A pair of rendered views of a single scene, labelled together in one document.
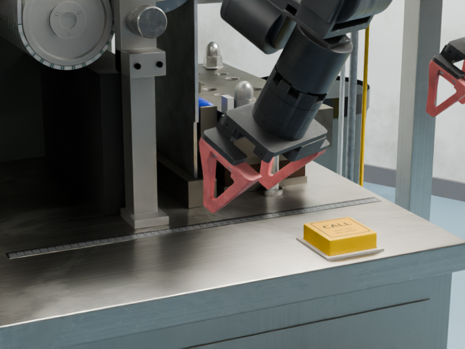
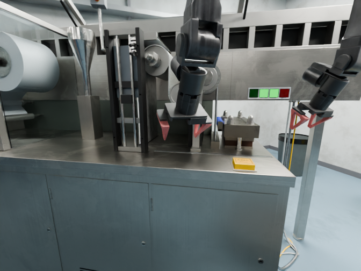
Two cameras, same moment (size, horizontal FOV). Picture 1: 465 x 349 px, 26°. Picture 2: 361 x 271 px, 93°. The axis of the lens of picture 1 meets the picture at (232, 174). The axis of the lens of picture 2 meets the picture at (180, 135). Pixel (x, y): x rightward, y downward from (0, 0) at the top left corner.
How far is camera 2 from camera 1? 0.67 m
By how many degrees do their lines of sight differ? 34
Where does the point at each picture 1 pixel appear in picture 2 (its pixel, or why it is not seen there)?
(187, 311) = (179, 175)
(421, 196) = (313, 165)
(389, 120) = (322, 148)
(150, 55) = not seen: hidden behind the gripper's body
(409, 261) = (266, 178)
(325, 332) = (232, 194)
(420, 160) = (313, 154)
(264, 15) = (177, 65)
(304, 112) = (186, 102)
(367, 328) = (249, 198)
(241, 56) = (283, 129)
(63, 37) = not seen: hidden behind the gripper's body
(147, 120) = not seen: hidden behind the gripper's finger
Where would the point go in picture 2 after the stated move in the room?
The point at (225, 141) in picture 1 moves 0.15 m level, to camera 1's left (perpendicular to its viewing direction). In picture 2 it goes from (163, 113) to (126, 111)
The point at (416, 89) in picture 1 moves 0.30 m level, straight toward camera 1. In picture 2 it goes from (314, 133) to (305, 140)
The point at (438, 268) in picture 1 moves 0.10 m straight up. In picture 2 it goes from (280, 184) to (283, 155)
